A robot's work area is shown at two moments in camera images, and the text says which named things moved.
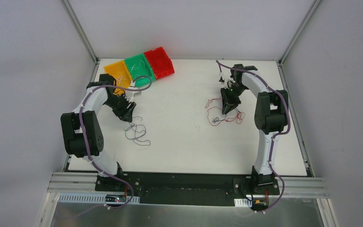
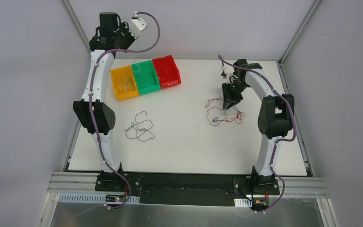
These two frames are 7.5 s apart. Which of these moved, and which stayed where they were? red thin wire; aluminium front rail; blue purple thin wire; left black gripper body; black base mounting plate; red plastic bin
Moved: blue purple thin wire; red plastic bin; left black gripper body
Stayed: black base mounting plate; red thin wire; aluminium front rail
